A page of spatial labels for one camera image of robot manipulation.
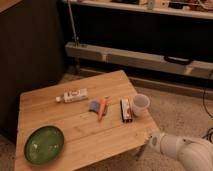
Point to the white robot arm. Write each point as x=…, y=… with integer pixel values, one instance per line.
x=195, y=154

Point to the orange carrot toy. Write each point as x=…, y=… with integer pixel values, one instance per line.
x=102, y=105

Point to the white plastic bottle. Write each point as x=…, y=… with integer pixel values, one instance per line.
x=73, y=96

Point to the white paper cup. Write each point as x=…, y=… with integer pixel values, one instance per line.
x=140, y=104

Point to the wooden table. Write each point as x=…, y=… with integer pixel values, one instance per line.
x=88, y=139

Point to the grey metal stand pole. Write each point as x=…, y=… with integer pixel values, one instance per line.
x=75, y=37

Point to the long grey metal beam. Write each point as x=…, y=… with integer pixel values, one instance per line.
x=137, y=59

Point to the upper shelf with clutter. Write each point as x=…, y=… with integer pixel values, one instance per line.
x=202, y=9

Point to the black handle on beam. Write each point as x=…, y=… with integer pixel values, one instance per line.
x=179, y=61

